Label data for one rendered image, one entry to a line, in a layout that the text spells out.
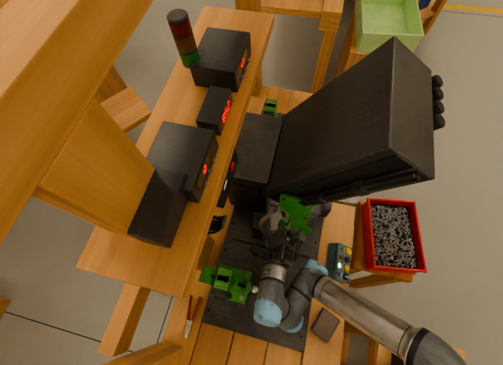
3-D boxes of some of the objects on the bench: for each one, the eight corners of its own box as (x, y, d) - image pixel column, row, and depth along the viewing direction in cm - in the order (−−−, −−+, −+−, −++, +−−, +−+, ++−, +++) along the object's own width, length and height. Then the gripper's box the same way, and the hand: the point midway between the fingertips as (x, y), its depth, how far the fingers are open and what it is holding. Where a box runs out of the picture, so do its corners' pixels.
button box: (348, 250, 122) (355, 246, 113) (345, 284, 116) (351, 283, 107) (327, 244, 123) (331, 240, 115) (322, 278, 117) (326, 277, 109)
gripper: (303, 277, 82) (308, 220, 96) (272, 253, 76) (282, 197, 89) (281, 280, 87) (289, 226, 101) (250, 259, 81) (263, 204, 95)
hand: (279, 216), depth 96 cm, fingers open, 8 cm apart
